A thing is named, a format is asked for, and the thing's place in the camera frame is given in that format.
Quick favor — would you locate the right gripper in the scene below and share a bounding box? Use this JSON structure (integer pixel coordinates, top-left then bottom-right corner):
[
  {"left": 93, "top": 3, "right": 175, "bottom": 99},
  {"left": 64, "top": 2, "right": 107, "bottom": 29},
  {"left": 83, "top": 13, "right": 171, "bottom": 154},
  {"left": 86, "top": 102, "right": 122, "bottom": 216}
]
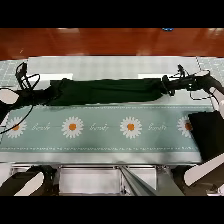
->
[{"left": 161, "top": 75, "right": 194, "bottom": 97}]

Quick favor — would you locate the black cable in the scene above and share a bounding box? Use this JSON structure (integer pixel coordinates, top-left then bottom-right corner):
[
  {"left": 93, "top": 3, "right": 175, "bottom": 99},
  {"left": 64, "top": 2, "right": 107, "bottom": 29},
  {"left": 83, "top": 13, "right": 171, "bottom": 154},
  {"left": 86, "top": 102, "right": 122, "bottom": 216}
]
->
[
  {"left": 0, "top": 73, "right": 42, "bottom": 135},
  {"left": 189, "top": 89, "right": 215, "bottom": 102}
]

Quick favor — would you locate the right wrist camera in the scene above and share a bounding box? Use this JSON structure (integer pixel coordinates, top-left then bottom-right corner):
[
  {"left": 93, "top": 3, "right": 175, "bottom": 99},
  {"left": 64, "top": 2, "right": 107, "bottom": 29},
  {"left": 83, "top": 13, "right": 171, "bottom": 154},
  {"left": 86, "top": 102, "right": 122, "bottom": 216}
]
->
[{"left": 175, "top": 63, "right": 190, "bottom": 80}]

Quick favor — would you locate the silver frame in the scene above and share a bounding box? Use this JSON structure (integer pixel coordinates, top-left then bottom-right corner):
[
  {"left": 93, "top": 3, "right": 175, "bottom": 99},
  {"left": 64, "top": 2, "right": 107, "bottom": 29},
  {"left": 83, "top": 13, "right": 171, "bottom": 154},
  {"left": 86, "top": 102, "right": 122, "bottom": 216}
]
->
[{"left": 0, "top": 161, "right": 224, "bottom": 197}]

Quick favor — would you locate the dark green shirt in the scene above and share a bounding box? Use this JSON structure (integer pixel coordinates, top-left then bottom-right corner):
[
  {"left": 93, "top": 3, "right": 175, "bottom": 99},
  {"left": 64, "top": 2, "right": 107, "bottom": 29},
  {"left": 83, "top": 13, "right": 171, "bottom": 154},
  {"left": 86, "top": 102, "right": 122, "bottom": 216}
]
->
[{"left": 45, "top": 77, "right": 168, "bottom": 107}]

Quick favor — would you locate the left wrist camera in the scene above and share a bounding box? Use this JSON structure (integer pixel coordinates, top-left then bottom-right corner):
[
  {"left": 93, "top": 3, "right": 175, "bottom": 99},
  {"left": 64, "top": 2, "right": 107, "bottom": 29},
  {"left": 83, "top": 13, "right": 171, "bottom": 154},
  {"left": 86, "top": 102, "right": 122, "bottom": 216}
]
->
[{"left": 15, "top": 62, "right": 30, "bottom": 90}]

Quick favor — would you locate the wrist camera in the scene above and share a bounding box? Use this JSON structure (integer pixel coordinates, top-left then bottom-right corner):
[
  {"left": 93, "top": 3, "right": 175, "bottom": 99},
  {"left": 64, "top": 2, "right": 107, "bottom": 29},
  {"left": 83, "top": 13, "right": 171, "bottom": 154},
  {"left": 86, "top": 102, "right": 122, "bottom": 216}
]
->
[
  {"left": 15, "top": 62, "right": 30, "bottom": 90},
  {"left": 175, "top": 63, "right": 190, "bottom": 80}
]

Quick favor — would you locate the black garment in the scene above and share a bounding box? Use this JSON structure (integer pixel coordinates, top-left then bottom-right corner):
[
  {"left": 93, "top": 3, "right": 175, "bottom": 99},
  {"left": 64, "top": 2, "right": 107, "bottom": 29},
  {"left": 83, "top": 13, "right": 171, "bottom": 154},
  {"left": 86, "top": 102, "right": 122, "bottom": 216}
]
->
[{"left": 187, "top": 110, "right": 224, "bottom": 163}]

